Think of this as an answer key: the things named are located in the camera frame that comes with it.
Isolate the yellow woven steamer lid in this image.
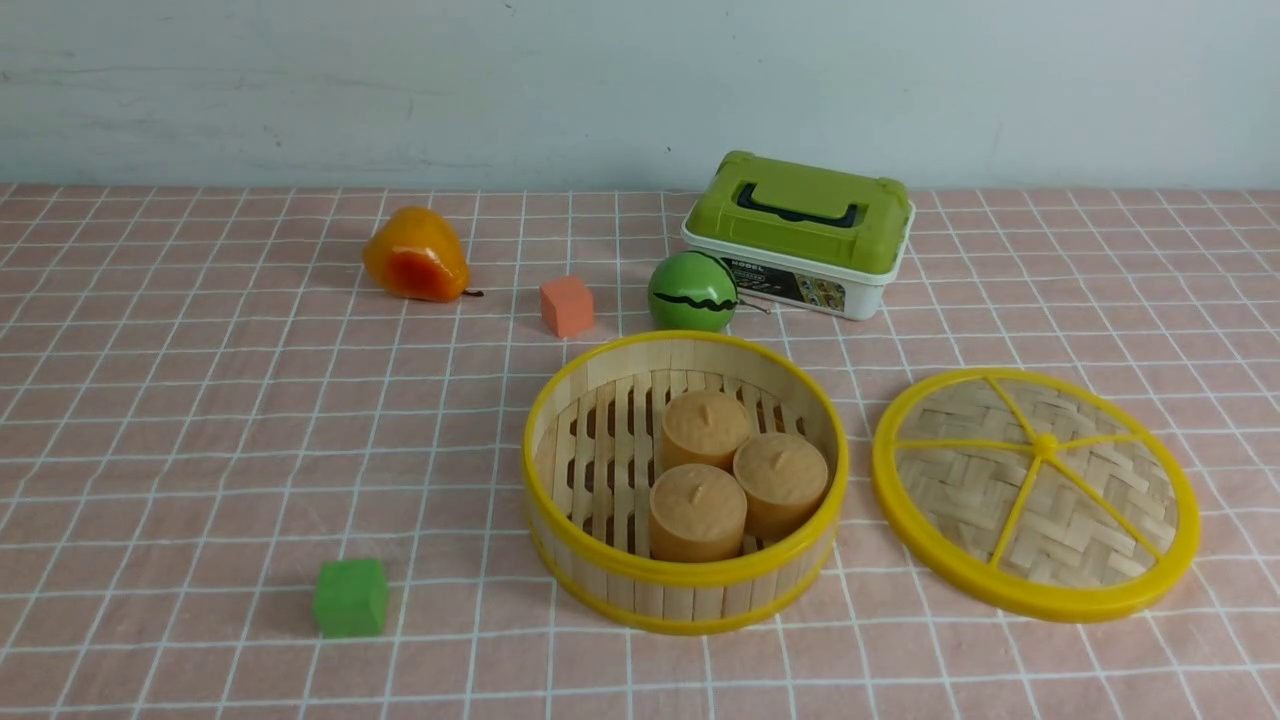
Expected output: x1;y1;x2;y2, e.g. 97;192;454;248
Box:
870;366;1201;624

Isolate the yellow bamboo steamer basket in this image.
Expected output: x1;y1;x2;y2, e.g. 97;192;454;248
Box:
522;331;849;635

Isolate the green toy watermelon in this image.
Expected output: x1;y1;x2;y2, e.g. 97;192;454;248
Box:
646;250;771;333

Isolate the tan cylindrical bun back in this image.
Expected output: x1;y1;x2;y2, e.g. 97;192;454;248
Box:
657;389;753;473

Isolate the tan cylindrical bun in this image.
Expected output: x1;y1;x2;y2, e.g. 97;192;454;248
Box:
657;389;753;473
648;462;748;562
732;432;831;542

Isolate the orange foam cube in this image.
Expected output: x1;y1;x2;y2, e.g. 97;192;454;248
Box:
540;275;595;340

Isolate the tan cylindrical bun front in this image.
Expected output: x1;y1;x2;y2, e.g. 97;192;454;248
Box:
648;462;748;562

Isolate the tan cylindrical bun right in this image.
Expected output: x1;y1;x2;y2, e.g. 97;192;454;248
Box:
732;432;831;542

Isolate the green white plastic toolbox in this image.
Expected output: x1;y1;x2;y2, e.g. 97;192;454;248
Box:
681;151;915;322

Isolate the orange toy pear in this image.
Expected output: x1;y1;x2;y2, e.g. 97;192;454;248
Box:
362;206;485;304

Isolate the green foam cube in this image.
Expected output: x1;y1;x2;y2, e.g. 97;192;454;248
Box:
312;557;390;639

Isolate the pink checkered tablecloth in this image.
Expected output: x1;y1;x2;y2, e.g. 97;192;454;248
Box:
1;184;1279;719

